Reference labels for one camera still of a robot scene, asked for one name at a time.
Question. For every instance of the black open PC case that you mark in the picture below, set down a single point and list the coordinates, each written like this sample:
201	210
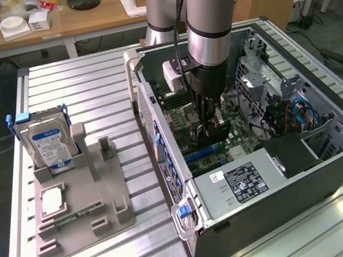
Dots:
270	217

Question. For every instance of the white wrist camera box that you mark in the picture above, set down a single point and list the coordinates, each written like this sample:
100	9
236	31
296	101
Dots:
173	76

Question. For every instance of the silver disk bay cage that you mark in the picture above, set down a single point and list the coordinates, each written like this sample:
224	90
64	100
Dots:
255	82

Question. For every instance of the black floor adapter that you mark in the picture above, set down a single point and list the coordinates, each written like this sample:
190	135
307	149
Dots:
305	22

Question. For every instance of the blue case latch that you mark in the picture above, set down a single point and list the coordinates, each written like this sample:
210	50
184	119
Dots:
184	213

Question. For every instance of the green RAM stick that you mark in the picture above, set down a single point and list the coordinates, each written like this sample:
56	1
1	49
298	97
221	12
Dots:
74	214

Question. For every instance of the CPU socket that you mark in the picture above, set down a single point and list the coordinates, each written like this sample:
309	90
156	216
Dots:
189	116

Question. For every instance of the silver CPU chip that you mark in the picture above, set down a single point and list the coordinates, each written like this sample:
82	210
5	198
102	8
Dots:
52	201

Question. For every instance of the grey parts rack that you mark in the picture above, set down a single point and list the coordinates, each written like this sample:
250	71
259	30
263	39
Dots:
77	195

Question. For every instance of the white box with red button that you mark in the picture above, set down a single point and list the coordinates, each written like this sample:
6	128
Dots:
297	7

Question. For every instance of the blue expansion slot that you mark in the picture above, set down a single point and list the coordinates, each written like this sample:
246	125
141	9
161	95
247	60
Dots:
201	153

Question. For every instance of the graphics card with fan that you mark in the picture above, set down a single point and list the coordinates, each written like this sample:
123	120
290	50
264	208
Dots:
219	132

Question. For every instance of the white paper stack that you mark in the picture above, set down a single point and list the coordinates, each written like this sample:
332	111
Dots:
132	7

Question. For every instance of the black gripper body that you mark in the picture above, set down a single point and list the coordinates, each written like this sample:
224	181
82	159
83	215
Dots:
209	80

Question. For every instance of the green motherboard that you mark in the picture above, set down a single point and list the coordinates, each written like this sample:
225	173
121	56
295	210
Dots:
243	130

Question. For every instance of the silver metal bracket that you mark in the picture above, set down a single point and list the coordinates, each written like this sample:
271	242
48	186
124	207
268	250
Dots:
330	139

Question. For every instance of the white labelled cardboard box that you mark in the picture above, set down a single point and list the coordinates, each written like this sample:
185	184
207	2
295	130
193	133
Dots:
39	20

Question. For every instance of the red packet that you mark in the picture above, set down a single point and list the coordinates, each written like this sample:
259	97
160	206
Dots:
49	5

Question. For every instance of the grey power supply unit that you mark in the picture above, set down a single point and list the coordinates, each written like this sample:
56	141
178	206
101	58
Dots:
215	199

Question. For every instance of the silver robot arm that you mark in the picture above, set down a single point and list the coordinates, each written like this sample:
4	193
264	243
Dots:
210	5

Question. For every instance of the hard disk with blue rails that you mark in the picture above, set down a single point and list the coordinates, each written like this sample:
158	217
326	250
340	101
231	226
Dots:
48	144

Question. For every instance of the white round plastic holder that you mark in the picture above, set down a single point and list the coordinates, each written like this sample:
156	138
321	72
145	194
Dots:
14	27

